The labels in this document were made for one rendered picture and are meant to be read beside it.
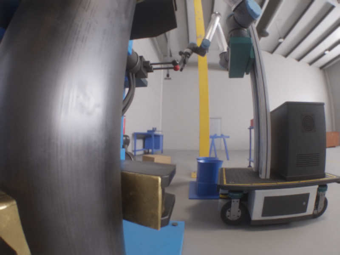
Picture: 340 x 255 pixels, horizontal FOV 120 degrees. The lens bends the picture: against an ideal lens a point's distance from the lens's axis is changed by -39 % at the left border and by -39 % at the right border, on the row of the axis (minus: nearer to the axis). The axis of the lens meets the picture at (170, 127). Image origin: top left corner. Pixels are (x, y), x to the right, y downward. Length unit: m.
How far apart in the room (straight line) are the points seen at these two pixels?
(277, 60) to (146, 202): 14.30
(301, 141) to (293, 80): 13.40
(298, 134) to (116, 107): 1.10
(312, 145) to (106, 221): 1.20
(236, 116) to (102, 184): 11.32
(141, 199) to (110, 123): 0.14
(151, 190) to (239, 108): 11.37
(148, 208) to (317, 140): 1.16
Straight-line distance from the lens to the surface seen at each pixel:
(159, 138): 7.06
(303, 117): 1.21
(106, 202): 0.19
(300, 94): 14.47
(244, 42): 1.21
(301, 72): 15.51
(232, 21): 1.33
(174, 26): 0.49
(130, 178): 0.28
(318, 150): 1.26
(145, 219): 0.29
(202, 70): 2.94
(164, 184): 0.27
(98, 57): 0.18
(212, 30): 1.86
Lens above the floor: 0.58
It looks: 5 degrees up
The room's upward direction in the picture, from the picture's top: 1 degrees clockwise
